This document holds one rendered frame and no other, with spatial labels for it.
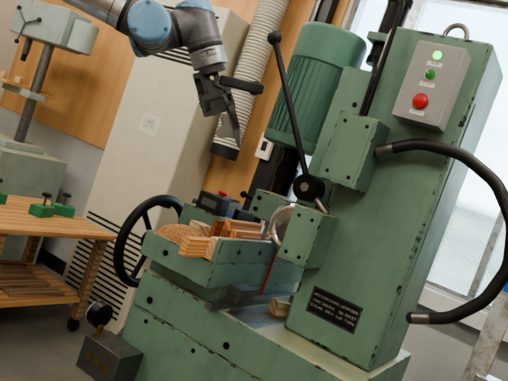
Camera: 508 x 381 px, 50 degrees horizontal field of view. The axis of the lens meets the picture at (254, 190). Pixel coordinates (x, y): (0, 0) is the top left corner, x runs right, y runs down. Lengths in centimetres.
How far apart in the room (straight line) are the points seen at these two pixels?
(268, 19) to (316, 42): 155
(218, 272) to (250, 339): 16
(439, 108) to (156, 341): 81
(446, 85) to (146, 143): 208
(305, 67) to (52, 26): 232
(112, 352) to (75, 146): 258
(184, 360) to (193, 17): 81
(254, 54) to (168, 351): 188
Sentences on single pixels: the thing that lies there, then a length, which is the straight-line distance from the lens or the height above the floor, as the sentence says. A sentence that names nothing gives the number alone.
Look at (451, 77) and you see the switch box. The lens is 115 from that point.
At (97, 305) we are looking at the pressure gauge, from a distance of 138.
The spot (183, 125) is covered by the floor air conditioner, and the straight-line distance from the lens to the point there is 284.
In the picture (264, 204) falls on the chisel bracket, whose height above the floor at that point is 104.
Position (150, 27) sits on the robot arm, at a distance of 124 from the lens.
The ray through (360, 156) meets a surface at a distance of 113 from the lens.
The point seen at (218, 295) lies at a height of 82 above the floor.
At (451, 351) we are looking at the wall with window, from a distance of 258.
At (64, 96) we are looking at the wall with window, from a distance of 394.
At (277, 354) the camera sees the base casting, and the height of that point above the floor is 78.
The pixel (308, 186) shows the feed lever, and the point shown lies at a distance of 120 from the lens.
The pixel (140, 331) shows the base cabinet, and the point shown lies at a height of 66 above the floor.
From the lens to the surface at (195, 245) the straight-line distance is 117.
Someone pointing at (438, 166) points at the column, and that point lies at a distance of 117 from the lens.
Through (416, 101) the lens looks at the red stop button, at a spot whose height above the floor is 136.
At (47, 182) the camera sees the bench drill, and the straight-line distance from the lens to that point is 357.
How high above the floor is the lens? 115
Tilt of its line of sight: 4 degrees down
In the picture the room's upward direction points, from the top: 19 degrees clockwise
